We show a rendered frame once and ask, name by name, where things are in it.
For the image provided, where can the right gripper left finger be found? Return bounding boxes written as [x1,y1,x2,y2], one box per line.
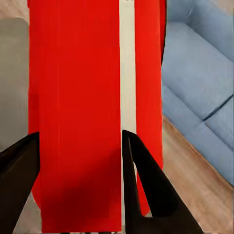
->
[0,132,40,234]

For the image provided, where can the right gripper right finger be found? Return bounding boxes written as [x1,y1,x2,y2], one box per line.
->
[122,130,204,234]

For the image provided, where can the radio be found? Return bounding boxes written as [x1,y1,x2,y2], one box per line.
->
[28,0,167,234]

